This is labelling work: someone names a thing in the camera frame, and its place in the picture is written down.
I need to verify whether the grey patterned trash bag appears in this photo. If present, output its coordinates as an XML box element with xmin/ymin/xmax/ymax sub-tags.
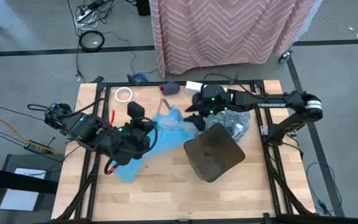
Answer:
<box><xmin>203</xmin><ymin>109</ymin><xmax>252</xmax><ymax>143</ymax></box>

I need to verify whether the pink quilted hanging blanket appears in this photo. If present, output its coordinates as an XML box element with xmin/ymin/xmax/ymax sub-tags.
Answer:
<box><xmin>295</xmin><ymin>0</ymin><xmax>324</xmax><ymax>43</ymax></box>

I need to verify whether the white coiled cable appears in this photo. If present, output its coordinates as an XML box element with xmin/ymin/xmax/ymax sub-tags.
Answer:
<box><xmin>74</xmin><ymin>17</ymin><xmax>99</xmax><ymax>31</ymax></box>

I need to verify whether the black beam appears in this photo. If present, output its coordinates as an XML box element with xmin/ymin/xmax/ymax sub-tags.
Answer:
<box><xmin>0</xmin><ymin>164</ymin><xmax>59</xmax><ymax>196</ymax></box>

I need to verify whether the white tape roll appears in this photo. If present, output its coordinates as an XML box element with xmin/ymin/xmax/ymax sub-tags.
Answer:
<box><xmin>114</xmin><ymin>86</ymin><xmax>134</xmax><ymax>103</ymax></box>

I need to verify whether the thin blue network cable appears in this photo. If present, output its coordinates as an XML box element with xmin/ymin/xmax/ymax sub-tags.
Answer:
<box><xmin>103</xmin><ymin>30</ymin><xmax>158</xmax><ymax>84</ymax></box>

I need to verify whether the dark grey trash bin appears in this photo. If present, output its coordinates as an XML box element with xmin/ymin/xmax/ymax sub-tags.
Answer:
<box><xmin>183</xmin><ymin>122</ymin><xmax>247</xmax><ymax>184</ymax></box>

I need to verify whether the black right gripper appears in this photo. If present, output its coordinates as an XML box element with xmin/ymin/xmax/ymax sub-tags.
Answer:
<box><xmin>182</xmin><ymin>83</ymin><xmax>232</xmax><ymax>133</ymax></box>

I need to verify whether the black floor box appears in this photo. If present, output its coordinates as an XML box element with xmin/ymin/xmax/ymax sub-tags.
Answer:
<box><xmin>134</xmin><ymin>0</ymin><xmax>151</xmax><ymax>17</ymax></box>

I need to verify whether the yellow cable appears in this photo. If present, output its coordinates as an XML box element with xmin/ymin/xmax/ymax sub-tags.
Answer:
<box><xmin>0</xmin><ymin>113</ymin><xmax>65</xmax><ymax>156</ymax></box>

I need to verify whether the blue looped floor cable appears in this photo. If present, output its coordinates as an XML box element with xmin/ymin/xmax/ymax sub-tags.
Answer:
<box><xmin>305</xmin><ymin>161</ymin><xmax>343</xmax><ymax>216</ymax></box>

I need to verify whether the blue plastic trash bag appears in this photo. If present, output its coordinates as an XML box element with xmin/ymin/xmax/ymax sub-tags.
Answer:
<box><xmin>112</xmin><ymin>105</ymin><xmax>199</xmax><ymax>184</ymax></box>

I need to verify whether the white paper sheet on cart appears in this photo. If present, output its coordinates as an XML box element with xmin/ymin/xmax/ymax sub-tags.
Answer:
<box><xmin>0</xmin><ymin>167</ymin><xmax>47</xmax><ymax>212</ymax></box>

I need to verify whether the black aluminium table frame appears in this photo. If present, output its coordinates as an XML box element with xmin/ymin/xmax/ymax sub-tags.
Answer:
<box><xmin>53</xmin><ymin>79</ymin><xmax>317</xmax><ymax>224</ymax></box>

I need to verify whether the black electronics box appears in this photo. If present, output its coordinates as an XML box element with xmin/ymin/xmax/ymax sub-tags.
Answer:
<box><xmin>23</xmin><ymin>139</ymin><xmax>56</xmax><ymax>156</ymax></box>

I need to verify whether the white slotted cable duct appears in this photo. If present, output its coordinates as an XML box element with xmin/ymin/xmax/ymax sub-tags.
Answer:
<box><xmin>185</xmin><ymin>80</ymin><xmax>204</xmax><ymax>95</ymax></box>

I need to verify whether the dark grey red pouch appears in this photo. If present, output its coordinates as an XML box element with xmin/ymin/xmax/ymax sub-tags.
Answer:
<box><xmin>158</xmin><ymin>81</ymin><xmax>181</xmax><ymax>96</ymax></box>

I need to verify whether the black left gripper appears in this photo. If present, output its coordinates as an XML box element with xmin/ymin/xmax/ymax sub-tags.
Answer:
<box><xmin>109</xmin><ymin>101</ymin><xmax>159</xmax><ymax>166</ymax></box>

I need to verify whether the grey cart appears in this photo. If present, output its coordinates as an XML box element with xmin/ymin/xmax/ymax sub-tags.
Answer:
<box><xmin>0</xmin><ymin>154</ymin><xmax>65</xmax><ymax>224</ymax></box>

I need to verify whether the pink chevron cloth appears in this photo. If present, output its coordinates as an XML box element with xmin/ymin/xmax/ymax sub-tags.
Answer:
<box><xmin>149</xmin><ymin>0</ymin><xmax>318</xmax><ymax>80</ymax></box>

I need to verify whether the white power strip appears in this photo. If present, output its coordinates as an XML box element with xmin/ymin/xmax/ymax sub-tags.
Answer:
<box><xmin>75</xmin><ymin>7</ymin><xmax>93</xmax><ymax>22</ymax></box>

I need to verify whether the black floor cable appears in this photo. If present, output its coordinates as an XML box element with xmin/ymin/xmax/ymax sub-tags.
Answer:
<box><xmin>0</xmin><ymin>105</ymin><xmax>46</xmax><ymax>122</ymax></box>

